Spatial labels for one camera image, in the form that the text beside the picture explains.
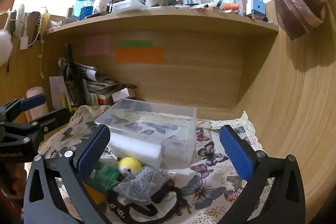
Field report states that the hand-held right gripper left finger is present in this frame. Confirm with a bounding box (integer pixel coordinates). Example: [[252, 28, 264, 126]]
[[23, 124, 113, 224]]

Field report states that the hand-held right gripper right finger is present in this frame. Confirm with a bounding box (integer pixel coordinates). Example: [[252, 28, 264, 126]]
[[218, 124, 306, 224]]

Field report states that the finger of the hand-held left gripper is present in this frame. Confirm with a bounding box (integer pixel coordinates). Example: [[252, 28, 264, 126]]
[[26, 108, 72, 134], [0, 93, 46, 122]]

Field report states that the yellow-headed green knitted doll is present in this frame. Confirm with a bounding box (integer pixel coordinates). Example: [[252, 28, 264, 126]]
[[87, 157, 142, 194]]

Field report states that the grey felt cloth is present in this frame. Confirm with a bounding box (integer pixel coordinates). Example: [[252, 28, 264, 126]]
[[113, 166, 171, 205]]

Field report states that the clear plastic storage box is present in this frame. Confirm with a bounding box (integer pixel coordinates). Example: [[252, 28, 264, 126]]
[[94, 98, 198, 169]]

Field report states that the black knitted band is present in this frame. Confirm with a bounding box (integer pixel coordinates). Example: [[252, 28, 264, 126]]
[[106, 185, 192, 223]]

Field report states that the pink cylinder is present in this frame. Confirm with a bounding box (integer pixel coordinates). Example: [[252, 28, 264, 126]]
[[26, 86, 49, 122]]

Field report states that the white paper card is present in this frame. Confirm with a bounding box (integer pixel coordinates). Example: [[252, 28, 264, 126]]
[[49, 76, 66, 110]]

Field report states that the butterfly printed cloth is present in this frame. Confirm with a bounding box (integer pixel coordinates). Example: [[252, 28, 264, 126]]
[[38, 105, 264, 224]]

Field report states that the yellow flat object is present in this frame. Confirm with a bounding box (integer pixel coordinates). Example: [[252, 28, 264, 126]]
[[84, 183, 107, 205]]

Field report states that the white foam block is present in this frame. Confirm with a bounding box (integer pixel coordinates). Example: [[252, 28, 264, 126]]
[[106, 132, 163, 168]]

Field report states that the black bottle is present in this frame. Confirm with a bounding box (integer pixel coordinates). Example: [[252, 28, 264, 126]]
[[63, 43, 80, 107]]

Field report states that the stack of books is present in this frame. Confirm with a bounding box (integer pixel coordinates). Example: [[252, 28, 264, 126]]
[[75, 63, 118, 106]]

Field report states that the white pom-pom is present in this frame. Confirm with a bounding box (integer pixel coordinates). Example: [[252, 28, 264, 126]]
[[0, 29, 13, 67]]

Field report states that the small white box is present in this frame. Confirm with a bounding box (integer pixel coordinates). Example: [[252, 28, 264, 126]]
[[112, 88, 130, 103]]

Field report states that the dotted dark headband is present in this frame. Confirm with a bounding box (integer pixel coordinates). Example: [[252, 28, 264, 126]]
[[28, 11, 42, 46]]

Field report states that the yellow headband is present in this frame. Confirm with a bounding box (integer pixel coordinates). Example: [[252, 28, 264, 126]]
[[41, 10, 51, 35]]

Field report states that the pink sticky note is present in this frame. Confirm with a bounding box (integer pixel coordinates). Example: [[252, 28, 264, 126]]
[[84, 34, 110, 55]]

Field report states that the white fuzzy headband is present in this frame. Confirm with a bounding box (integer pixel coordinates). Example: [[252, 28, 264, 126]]
[[13, 4, 27, 37]]

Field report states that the orange sticky note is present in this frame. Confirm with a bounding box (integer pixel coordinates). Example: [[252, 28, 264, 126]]
[[115, 47, 165, 64]]

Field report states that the blue liquid bottle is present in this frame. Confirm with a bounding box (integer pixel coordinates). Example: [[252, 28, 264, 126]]
[[74, 0, 85, 20]]

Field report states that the green sticky note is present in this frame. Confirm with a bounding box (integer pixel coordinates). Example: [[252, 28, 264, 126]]
[[119, 40, 153, 47]]

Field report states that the black pen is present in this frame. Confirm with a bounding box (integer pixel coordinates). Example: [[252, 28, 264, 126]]
[[84, 11, 108, 20]]

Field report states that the blue dotted bottle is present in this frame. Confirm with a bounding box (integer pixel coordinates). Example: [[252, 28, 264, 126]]
[[81, 0, 96, 20]]

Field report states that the white bottle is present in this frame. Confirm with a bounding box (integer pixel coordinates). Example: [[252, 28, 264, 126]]
[[94, 0, 109, 14]]

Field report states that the clear flat lidded box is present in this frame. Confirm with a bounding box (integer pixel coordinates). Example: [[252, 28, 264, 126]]
[[112, 0, 147, 13]]

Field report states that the wooden shelf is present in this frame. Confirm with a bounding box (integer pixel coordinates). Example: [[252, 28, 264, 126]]
[[43, 6, 280, 36]]

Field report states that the blue box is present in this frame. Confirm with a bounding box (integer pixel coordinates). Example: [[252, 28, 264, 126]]
[[251, 0, 265, 18]]

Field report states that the round clear jar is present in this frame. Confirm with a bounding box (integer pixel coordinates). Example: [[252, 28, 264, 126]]
[[218, 0, 238, 8]]

